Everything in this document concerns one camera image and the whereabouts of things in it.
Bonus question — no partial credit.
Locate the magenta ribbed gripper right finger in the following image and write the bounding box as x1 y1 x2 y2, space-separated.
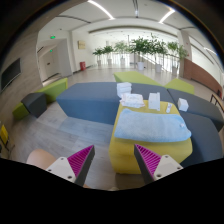
134 144 182 184

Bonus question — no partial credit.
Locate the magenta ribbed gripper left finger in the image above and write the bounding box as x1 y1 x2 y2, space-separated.
47 145 95 186

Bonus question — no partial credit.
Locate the light blue towel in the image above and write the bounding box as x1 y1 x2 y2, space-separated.
114 109 191 143

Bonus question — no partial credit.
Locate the folded white towel stack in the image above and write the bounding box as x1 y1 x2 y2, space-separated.
117 82 132 96

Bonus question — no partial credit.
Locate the yellow ottoman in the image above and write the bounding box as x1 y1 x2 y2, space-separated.
108 99 194 175

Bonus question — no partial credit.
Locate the beige round stool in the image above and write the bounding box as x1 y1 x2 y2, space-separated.
26 149 56 170

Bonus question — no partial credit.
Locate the small white bottle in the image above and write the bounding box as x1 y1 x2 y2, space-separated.
166 103 172 113

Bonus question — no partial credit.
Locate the dark grey right sofa bench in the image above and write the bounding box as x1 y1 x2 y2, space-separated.
168 89 224 167

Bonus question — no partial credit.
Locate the small white box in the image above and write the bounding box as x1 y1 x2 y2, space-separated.
178 98 189 112

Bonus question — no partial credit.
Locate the blue grey sofa bench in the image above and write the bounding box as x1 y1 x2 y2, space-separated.
55 81 168 126

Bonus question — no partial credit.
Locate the crumpled white cloth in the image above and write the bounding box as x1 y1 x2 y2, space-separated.
120 93 145 108

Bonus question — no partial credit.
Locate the dark grey small ottoman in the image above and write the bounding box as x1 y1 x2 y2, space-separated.
22 92 47 118

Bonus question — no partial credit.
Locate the yellow chair left edge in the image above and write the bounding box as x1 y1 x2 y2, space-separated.
0 125 15 155

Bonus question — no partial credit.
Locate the green bench left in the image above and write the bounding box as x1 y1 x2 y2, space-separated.
13 78 68 120

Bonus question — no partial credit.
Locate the green bench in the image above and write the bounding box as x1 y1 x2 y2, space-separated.
165 78 194 94
114 71 159 86
13 78 68 120

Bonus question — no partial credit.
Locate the green bench right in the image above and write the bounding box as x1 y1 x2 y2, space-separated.
165 78 194 94

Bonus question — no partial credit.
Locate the green bench centre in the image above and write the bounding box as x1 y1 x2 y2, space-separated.
114 71 159 86

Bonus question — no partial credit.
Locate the red bin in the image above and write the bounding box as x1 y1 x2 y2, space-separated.
80 61 86 71

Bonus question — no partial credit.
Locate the potted plant right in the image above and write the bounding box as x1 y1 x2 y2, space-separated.
167 42 188 75

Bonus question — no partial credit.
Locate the potted plant far left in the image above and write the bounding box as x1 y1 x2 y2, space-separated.
93 47 104 66

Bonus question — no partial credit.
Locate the potted plant large centre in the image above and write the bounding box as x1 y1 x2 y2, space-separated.
130 37 153 71

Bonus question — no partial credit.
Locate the wall mounted black television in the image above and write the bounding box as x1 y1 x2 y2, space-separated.
1 58 21 91

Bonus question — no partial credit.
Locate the framed yellow wall picture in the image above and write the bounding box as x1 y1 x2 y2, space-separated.
78 40 86 49

